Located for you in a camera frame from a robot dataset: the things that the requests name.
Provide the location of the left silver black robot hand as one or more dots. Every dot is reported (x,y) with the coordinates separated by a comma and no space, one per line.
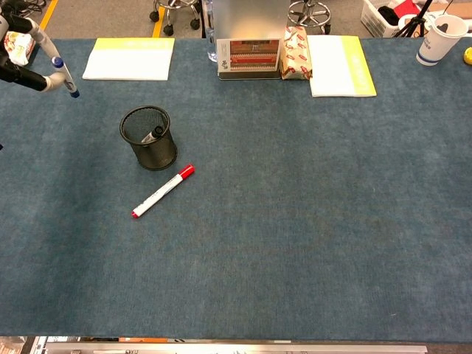
(22,24)

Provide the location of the blue-capped white marker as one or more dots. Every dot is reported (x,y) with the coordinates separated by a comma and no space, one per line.
(70,86)

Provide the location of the black marker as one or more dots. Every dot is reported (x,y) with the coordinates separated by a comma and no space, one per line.
(151,135)

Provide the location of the black mesh pen cup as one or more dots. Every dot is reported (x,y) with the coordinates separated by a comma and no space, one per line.
(158,158)

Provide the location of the red-capped white marker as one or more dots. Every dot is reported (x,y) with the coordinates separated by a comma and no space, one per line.
(162,191)

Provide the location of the printed snack bag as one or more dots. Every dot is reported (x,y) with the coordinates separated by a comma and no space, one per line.
(20,48)

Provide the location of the chrome stool base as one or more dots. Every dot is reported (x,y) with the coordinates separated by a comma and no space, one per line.
(177,13)
(309,13)

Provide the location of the red pattern picture card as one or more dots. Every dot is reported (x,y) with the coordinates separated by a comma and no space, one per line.
(250,55)

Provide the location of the red print wrapped package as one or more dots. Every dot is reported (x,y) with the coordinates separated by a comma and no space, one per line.
(296,55)

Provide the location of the blue felt table mat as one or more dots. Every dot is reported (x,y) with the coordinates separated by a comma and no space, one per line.
(276,203)

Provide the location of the yellow white Lexicon notebook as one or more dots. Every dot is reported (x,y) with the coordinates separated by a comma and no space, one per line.
(335,70)

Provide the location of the white plastic basket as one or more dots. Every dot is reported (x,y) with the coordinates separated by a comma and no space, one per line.
(372,16)

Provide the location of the red item in basket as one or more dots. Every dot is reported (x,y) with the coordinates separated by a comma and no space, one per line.
(405,6)

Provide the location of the black tripod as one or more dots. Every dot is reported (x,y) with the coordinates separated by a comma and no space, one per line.
(414,24)

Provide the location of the white blue paper cup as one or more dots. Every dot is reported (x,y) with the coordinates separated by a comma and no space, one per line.
(437,40)

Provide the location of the yellow round object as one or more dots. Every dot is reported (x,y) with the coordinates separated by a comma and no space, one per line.
(468,56)

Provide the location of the aluminium profile rail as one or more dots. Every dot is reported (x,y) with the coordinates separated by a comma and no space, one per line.
(236,348)

